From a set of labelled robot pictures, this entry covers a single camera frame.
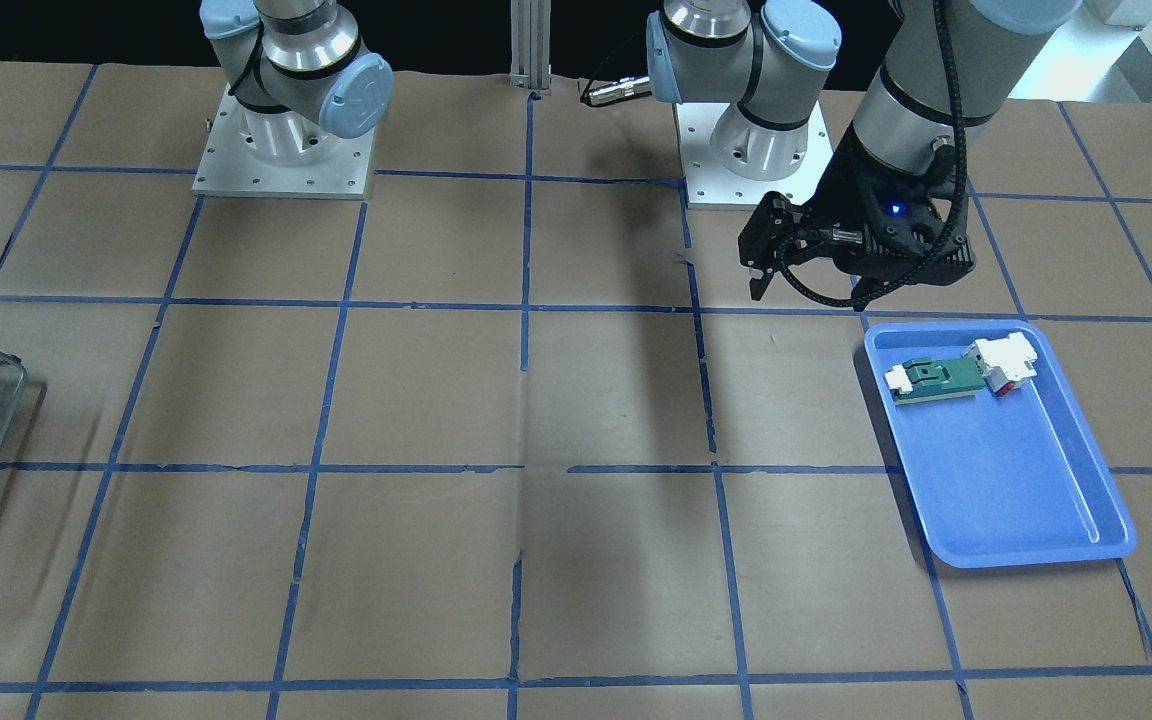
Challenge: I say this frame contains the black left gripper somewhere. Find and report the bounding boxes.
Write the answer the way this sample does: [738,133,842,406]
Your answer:
[738,129,977,313]

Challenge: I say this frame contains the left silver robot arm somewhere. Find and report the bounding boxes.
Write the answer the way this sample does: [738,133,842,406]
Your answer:
[645,1,1079,311]

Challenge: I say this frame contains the green circuit board module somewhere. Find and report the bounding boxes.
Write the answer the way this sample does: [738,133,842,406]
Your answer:
[882,357,986,406]

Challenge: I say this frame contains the white plastic connector block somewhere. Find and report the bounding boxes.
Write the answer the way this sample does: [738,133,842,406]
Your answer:
[963,332,1038,397]

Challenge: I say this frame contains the blue plastic tray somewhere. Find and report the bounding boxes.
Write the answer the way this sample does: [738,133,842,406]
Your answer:
[864,318,1138,569]

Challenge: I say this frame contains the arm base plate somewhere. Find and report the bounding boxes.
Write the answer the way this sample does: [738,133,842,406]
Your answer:
[675,103,833,210]
[192,90,376,200]

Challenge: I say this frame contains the aluminium frame post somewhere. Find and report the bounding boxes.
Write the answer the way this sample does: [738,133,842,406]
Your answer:
[509,0,552,94]

